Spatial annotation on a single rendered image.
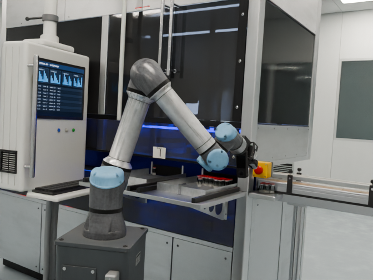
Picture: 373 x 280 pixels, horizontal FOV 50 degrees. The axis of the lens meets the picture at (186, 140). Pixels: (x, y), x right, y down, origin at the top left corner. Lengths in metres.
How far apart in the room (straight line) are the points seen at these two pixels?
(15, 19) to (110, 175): 2.05
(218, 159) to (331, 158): 5.20
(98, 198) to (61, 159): 0.97
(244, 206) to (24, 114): 1.16
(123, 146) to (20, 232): 1.80
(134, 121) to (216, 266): 0.92
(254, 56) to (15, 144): 1.24
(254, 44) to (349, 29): 4.76
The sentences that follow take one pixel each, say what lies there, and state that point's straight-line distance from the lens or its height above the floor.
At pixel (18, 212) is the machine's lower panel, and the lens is 3.17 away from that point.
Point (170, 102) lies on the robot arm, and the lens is 1.37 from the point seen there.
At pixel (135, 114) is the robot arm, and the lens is 1.50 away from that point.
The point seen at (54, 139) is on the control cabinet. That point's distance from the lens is 2.27.
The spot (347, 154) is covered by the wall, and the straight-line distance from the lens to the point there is 6.46.
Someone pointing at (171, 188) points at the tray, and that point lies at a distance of 1.79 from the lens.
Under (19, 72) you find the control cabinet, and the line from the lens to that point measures 2.15.
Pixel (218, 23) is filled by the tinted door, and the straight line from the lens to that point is 2.05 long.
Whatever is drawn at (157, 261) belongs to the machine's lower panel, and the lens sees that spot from 2.29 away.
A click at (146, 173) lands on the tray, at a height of 0.89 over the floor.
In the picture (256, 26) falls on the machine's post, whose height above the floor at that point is 1.66.
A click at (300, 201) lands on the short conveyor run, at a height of 0.86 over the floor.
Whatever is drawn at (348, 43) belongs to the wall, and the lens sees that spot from 6.59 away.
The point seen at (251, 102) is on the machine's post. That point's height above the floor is 1.30.
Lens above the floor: 1.21
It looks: 3 degrees down
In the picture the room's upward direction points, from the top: 3 degrees clockwise
